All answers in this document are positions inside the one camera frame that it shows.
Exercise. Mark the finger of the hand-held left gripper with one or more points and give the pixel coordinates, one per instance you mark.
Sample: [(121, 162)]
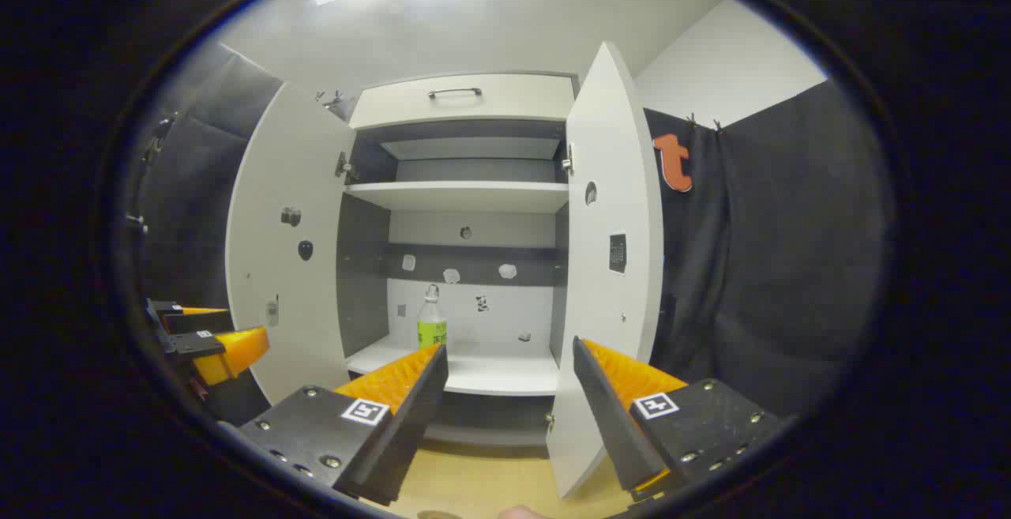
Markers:
[(193, 321), (237, 349)]

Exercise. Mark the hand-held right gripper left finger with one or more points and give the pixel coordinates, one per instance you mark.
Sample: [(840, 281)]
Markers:
[(411, 416)]

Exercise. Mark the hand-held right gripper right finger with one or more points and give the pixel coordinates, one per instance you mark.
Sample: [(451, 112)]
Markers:
[(608, 416)]

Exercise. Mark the green label bottle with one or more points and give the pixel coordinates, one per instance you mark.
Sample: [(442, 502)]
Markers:
[(431, 331)]

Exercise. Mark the white cabinet door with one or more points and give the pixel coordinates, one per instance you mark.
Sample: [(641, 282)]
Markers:
[(276, 266), (612, 321)]

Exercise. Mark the metal door hinge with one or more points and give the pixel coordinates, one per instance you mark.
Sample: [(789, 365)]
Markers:
[(343, 166), (567, 160), (550, 422)]

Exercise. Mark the white cabinet shelf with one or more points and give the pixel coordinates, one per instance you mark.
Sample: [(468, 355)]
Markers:
[(458, 196), (474, 148), (490, 369)]

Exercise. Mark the white and grey cabinet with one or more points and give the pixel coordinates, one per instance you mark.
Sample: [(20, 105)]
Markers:
[(474, 227)]

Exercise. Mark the white cabinet drawer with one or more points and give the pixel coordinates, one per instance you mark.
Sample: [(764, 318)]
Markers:
[(474, 108)]

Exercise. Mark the black backdrop cloth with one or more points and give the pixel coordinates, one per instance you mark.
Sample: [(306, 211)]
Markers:
[(790, 250)]

